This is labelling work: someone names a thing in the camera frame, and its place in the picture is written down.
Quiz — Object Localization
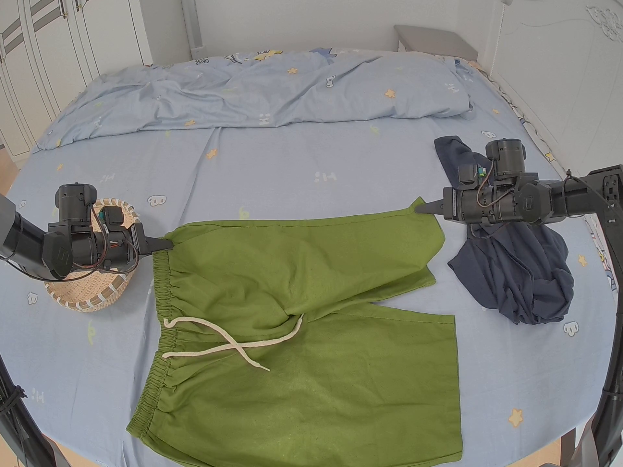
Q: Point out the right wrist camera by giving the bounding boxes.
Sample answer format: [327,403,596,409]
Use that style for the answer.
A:
[458,163,487,188]

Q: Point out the grey bedside table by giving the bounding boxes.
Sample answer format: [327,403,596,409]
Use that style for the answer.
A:
[393,25,480,62]

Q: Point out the white wardrobe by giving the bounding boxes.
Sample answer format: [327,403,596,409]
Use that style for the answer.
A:
[0,0,154,162]

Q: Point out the green shorts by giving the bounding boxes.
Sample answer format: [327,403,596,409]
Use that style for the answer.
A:
[126,197,463,467]

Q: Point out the round woven basket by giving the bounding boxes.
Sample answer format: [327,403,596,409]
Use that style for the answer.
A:
[44,198,144,314]

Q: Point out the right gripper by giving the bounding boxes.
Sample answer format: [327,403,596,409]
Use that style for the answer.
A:
[442,183,520,224]

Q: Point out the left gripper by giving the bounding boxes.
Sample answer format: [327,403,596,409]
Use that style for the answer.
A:
[73,222,148,273]

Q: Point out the dark blue garment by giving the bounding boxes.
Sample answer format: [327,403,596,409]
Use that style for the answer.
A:
[434,136,575,326]

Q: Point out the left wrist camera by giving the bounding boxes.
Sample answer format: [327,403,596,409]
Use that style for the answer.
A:
[97,206,125,234]

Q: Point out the pale blue quilt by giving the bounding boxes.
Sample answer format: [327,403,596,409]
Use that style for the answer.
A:
[33,47,475,152]

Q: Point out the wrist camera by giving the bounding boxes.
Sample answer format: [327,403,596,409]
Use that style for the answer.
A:
[458,163,487,188]
[97,206,125,234]

